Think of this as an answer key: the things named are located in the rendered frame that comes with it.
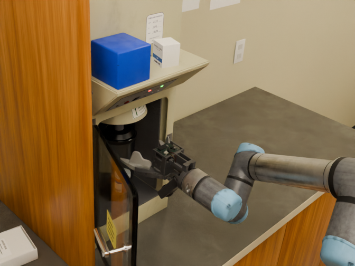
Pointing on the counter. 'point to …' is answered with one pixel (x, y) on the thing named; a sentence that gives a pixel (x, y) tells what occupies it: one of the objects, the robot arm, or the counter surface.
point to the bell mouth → (128, 116)
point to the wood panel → (48, 123)
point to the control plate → (141, 94)
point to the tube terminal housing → (95, 26)
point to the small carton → (166, 52)
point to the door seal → (136, 210)
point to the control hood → (102, 105)
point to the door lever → (106, 245)
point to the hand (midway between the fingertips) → (139, 151)
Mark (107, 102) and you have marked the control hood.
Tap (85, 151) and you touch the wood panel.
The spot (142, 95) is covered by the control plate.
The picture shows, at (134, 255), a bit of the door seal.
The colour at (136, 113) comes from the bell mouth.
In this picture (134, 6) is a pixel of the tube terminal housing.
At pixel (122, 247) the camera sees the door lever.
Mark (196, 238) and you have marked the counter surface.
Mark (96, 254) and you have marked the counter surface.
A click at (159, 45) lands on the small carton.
